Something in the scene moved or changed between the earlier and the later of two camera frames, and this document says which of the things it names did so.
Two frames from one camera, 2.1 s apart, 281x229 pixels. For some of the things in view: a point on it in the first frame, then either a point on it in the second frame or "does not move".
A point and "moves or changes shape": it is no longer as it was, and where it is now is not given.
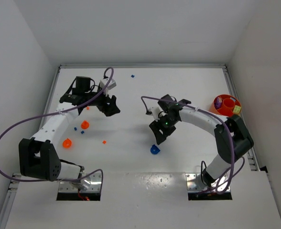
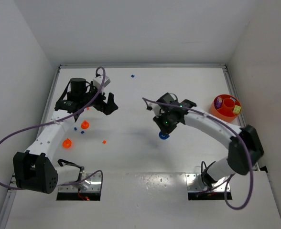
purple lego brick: [218, 102] does not move
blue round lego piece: [154, 150] moves or changes shape
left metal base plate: [91, 182] does not move
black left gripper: [105, 103] does not move
